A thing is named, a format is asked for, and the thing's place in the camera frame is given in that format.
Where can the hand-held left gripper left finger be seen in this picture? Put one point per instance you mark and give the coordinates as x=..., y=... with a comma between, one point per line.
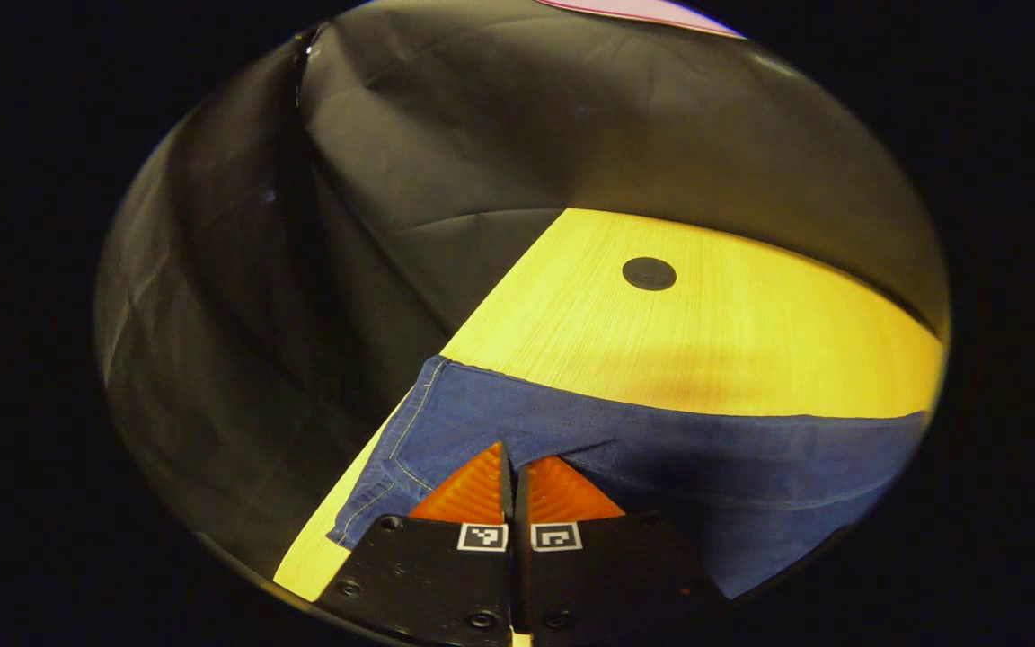
x=428, y=575

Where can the blue jeans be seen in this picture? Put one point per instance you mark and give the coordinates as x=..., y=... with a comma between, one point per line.
x=751, y=467

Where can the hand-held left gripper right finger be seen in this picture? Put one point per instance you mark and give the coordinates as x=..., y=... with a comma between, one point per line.
x=607, y=575

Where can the black backdrop cloth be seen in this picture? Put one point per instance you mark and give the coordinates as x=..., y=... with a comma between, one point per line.
x=257, y=314

